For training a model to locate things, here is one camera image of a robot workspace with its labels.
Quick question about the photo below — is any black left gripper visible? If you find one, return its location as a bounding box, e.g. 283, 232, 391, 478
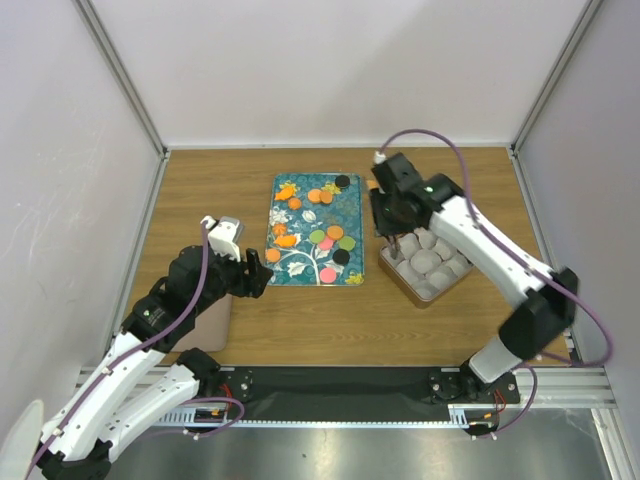
192, 244, 273, 313

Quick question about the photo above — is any green sandwich cookie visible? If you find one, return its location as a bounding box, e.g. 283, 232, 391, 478
338, 236, 356, 251
309, 230, 325, 244

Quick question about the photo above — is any black sandwich cookie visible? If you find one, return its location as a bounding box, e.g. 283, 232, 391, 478
332, 249, 350, 266
334, 175, 351, 190

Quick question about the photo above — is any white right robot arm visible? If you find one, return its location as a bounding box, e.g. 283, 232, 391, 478
265, 153, 579, 402

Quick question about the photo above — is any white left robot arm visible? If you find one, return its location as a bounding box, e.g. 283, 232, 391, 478
30, 246, 273, 479

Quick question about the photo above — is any orange shell cookie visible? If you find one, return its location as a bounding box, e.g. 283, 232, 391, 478
265, 248, 281, 263

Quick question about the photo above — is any orange fish cookie middle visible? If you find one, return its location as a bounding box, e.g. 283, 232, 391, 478
274, 235, 298, 248

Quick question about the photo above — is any orange fish cookie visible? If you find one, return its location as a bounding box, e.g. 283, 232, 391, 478
274, 186, 296, 201
274, 235, 298, 248

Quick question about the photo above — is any orange flower cookie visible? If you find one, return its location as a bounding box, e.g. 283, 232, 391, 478
272, 223, 287, 236

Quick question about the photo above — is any black sandwich cookie top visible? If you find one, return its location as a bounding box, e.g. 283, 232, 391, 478
334, 175, 351, 190

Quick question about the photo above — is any brown cookie tin box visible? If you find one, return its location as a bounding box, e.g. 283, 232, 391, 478
378, 227, 474, 309

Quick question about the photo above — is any teal floral serving tray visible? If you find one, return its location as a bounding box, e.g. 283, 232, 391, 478
265, 172, 365, 287

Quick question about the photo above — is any pink sandwich cookie lower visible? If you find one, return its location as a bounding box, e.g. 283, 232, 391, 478
319, 267, 337, 284

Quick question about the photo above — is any pink sandwich cookie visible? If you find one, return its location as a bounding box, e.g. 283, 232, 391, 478
319, 267, 337, 284
318, 237, 334, 251

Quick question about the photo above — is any beige tin lid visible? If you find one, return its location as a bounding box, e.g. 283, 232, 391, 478
173, 295, 232, 352

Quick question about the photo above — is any plain orange round cookie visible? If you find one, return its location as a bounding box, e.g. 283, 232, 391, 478
320, 191, 333, 204

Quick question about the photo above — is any pink sandwich cookie upper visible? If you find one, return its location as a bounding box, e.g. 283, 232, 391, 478
318, 237, 334, 251

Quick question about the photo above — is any orange swirl cookie top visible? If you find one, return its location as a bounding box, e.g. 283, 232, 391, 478
288, 197, 302, 210

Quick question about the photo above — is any orange fish cookie top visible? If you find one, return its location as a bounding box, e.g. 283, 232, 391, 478
274, 186, 296, 201

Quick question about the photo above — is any orange sandwich cookie top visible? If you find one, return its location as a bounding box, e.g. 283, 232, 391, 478
307, 189, 322, 204

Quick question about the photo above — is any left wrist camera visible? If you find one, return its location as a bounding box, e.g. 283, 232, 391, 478
201, 215, 244, 262

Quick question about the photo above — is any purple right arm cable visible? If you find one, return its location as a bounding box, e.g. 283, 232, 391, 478
377, 128, 616, 441

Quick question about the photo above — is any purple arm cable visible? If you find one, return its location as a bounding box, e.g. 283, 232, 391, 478
377, 128, 616, 441
24, 219, 245, 476

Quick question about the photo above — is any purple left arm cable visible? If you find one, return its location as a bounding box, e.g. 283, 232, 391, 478
24, 219, 245, 476

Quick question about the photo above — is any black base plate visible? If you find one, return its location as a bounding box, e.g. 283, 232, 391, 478
222, 366, 521, 424

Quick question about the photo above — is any aluminium frame rail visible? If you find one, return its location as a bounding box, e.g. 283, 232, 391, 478
86, 366, 616, 433

